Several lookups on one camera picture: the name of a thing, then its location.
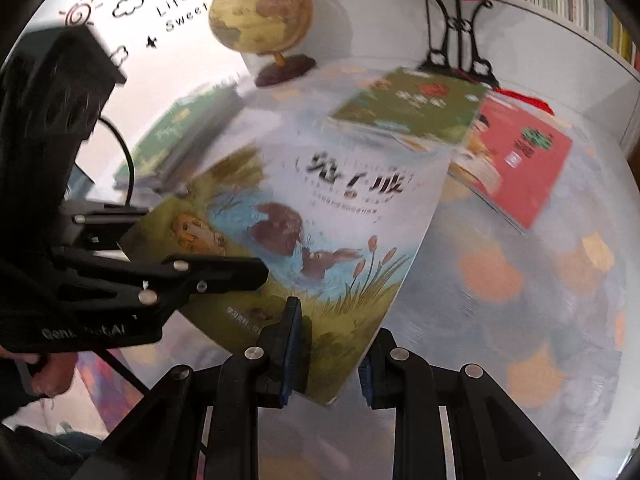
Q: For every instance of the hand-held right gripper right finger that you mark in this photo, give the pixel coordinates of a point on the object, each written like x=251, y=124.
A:
x=366, y=382

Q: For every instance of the person's left hand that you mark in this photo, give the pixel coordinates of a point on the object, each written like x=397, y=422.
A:
x=52, y=377

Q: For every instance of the black bird wall sticker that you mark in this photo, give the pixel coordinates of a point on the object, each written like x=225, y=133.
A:
x=151, y=42

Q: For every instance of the pale rabbit pond cover book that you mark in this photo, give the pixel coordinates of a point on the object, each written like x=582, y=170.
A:
x=325, y=210

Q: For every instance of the olive green cover book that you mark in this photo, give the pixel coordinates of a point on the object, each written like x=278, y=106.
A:
x=415, y=105

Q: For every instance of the rabbit field picture book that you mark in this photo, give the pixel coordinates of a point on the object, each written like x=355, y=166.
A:
x=175, y=135

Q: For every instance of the red cover book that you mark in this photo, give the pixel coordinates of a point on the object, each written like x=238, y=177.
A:
x=530, y=170

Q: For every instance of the red sun wall sticker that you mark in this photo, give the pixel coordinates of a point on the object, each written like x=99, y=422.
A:
x=80, y=14

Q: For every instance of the black lettering wall sticker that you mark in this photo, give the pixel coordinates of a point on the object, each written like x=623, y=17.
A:
x=172, y=10

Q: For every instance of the antique style globe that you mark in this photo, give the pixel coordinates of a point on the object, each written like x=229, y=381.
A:
x=255, y=15

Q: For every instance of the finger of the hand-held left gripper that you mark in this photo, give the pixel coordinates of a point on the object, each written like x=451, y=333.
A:
x=220, y=272
x=100, y=222

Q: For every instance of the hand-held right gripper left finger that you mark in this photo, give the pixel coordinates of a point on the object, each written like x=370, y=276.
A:
x=290, y=355

